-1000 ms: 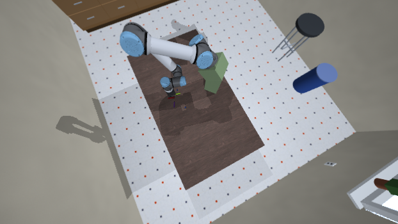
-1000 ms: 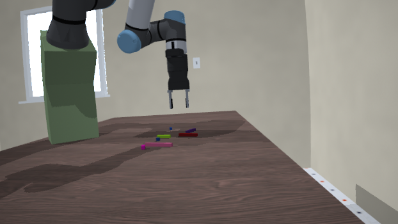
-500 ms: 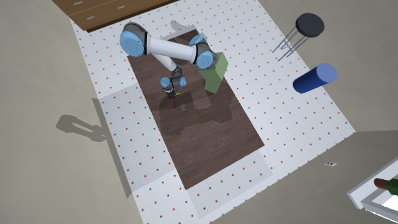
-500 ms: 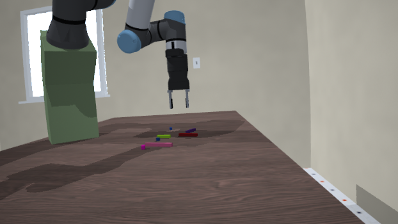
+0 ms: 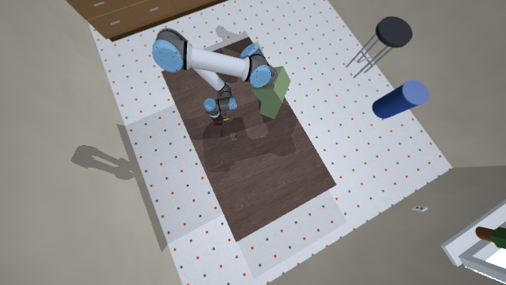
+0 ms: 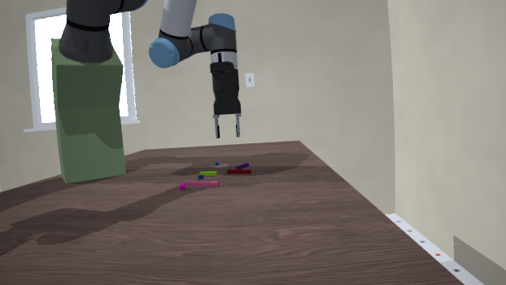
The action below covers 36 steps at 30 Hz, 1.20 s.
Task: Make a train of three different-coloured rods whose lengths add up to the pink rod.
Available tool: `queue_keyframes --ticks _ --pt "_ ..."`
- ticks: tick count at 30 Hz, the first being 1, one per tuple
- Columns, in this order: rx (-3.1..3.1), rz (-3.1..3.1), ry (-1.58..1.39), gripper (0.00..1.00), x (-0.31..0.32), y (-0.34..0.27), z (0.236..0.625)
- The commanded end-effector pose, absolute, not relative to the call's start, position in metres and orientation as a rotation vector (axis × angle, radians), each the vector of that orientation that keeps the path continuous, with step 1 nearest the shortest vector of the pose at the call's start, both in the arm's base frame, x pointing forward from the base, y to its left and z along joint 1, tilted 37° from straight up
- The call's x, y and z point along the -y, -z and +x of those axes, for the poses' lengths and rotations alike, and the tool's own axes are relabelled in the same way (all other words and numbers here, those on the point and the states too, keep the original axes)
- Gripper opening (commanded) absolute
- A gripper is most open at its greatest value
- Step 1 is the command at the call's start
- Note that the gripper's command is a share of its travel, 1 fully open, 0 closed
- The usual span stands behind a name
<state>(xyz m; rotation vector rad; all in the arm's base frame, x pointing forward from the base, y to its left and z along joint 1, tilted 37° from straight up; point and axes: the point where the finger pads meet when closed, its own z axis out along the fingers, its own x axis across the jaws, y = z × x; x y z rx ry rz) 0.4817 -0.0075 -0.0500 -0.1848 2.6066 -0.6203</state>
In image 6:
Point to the purple rod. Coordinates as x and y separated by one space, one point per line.
242 166

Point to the pink rod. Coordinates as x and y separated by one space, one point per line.
202 184

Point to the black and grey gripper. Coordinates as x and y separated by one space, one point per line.
225 87

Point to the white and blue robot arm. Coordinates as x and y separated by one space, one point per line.
86 37

